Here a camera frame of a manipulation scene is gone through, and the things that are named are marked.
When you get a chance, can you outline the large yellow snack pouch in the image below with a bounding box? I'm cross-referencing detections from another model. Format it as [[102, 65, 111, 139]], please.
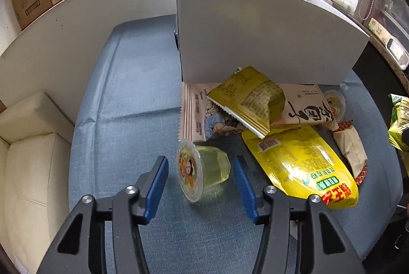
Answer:
[[242, 126, 359, 210]]

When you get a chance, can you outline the green jelly cup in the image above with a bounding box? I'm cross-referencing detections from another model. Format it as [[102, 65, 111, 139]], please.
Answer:
[[176, 140, 231, 203]]

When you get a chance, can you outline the green yellow snack bag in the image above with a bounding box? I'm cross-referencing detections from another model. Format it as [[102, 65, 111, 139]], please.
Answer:
[[388, 94, 409, 153]]

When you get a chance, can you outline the beige brown-edged snack packet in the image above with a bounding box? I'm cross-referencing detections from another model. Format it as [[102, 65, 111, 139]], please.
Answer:
[[333, 120, 368, 186]]

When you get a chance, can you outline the cream leather sofa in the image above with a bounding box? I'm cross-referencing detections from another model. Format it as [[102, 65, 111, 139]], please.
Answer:
[[1, 92, 74, 273]]

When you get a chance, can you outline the beige calligraphy snack bag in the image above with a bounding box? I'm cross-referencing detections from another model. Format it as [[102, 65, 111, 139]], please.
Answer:
[[271, 83, 338, 130]]

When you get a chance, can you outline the olive yellow snack packet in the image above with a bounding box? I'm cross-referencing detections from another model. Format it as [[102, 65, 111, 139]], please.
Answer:
[[207, 66, 286, 139]]

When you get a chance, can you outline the striped cartoon snack bag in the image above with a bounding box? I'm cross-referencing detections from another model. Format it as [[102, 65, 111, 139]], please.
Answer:
[[178, 82, 245, 142]]

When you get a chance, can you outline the clear plastic drawer organizer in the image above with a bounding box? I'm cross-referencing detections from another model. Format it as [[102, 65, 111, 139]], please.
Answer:
[[356, 0, 408, 72]]

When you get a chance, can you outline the white storage box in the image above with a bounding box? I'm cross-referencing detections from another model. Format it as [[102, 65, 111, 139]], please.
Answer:
[[176, 0, 369, 85]]

